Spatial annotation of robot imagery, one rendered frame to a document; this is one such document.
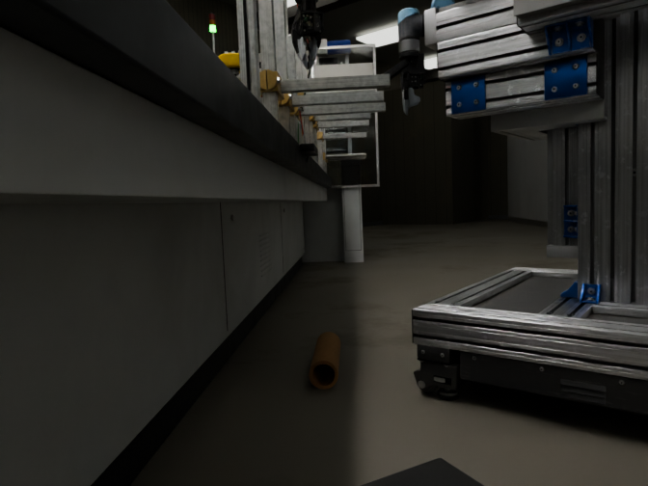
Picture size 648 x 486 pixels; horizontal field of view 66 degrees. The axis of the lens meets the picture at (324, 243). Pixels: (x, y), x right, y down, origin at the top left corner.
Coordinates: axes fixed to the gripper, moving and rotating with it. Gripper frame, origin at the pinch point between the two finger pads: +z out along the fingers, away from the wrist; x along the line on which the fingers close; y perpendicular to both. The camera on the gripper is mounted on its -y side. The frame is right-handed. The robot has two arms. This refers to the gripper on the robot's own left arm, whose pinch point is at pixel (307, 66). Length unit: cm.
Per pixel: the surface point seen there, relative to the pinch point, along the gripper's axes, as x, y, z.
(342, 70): 94, -232, -62
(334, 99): 7.8, 1.4, 10.4
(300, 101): -2.2, -2.2, 10.5
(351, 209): 97, -233, 49
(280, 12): -7.9, 0.2, -15.6
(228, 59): -26.4, 18.2, 4.2
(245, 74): -27, 48, 16
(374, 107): 29.3, -17.3, 8.9
